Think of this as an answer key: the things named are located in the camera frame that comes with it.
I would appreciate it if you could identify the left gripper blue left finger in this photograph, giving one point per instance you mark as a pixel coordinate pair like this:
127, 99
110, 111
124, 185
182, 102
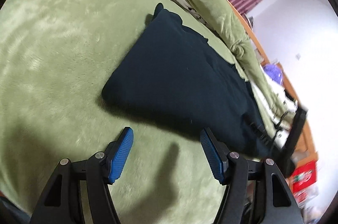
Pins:
117, 153

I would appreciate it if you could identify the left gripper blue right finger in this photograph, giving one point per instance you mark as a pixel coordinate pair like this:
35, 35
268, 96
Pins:
216, 154

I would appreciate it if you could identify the dark navy sweatshirt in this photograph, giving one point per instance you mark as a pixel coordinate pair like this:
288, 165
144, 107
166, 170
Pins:
172, 73

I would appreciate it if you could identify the red printed box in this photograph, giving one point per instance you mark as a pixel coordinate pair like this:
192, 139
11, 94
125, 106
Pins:
303, 182

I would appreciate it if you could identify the purple plush toy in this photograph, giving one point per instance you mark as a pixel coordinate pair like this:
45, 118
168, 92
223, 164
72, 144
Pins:
274, 72

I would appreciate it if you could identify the green plush bed sheet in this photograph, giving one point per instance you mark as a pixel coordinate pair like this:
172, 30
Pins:
55, 57

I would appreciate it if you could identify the clutter on bedside shelf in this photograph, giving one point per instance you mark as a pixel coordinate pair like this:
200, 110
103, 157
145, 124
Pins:
250, 20

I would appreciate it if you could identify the green floral-lined quilt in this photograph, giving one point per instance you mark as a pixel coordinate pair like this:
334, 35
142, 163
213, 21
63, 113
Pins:
211, 5

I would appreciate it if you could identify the wooden bed frame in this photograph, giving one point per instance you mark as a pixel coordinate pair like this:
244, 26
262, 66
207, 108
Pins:
305, 149

